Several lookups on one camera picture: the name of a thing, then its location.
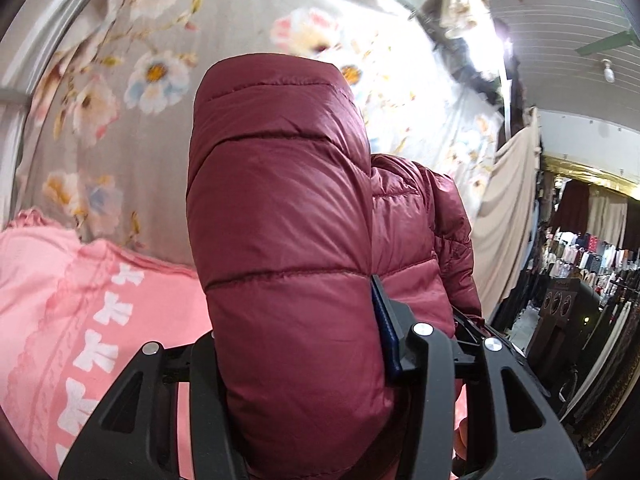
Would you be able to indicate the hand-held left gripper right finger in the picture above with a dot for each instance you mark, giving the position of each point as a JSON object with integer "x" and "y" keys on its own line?
{"x": 387, "y": 330}

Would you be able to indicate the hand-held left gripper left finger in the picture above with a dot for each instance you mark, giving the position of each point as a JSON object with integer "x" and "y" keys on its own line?
{"x": 200, "y": 390}

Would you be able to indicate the maroon puffer jacket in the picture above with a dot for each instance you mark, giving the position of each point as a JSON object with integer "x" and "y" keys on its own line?
{"x": 280, "y": 210}

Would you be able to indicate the row of hanging clothes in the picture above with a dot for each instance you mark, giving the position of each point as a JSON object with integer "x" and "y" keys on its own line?
{"x": 595, "y": 260}

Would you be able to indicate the pink patterned blanket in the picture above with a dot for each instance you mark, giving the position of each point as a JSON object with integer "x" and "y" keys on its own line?
{"x": 60, "y": 310}

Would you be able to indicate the beige hanging cloth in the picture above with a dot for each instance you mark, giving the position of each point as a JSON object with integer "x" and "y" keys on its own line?
{"x": 510, "y": 210}

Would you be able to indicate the black speaker cabinet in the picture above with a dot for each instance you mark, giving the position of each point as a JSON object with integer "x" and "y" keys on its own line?
{"x": 560, "y": 320}

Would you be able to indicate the dark maroon curtain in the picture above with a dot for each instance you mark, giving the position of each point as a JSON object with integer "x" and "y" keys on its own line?
{"x": 575, "y": 205}

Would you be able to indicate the grey floral sheet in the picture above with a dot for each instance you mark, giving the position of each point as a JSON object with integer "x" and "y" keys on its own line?
{"x": 150, "y": 125}

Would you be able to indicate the cream floral hanging cloth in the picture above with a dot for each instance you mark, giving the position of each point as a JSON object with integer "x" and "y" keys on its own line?
{"x": 465, "y": 0}

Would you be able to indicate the ceiling light bulb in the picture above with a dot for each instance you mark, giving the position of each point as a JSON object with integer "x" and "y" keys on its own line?
{"x": 609, "y": 71}

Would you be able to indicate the green ceiling fan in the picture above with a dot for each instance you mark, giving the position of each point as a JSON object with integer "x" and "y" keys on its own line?
{"x": 607, "y": 42}

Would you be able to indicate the grey metal frame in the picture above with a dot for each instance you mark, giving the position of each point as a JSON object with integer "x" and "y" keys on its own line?
{"x": 30, "y": 60}

